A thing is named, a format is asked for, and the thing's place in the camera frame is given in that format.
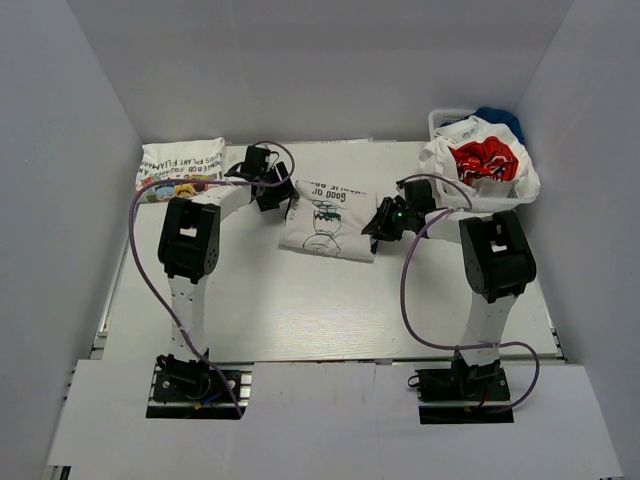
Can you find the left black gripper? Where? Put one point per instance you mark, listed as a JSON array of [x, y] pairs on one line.
[[283, 193]]

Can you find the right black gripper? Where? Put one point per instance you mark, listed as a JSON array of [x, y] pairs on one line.
[[380, 226]]

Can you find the white green raglan t-shirt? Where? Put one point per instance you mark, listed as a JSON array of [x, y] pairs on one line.
[[328, 220]]

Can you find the white red print t-shirt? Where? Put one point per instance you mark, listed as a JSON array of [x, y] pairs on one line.
[[480, 162]]

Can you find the blue t-shirt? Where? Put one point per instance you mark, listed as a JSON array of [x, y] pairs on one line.
[[500, 116]]

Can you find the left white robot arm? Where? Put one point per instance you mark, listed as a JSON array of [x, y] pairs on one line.
[[189, 246]]

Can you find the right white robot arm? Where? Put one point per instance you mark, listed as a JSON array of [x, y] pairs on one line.
[[497, 259]]

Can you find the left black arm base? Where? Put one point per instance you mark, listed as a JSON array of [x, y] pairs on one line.
[[193, 390]]

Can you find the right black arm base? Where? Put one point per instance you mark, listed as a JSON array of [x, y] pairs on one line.
[[462, 394]]

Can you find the folded white cartoon t-shirt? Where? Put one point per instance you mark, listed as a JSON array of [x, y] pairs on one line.
[[198, 159]]

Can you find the white plastic basket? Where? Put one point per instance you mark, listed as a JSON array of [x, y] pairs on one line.
[[495, 202]]

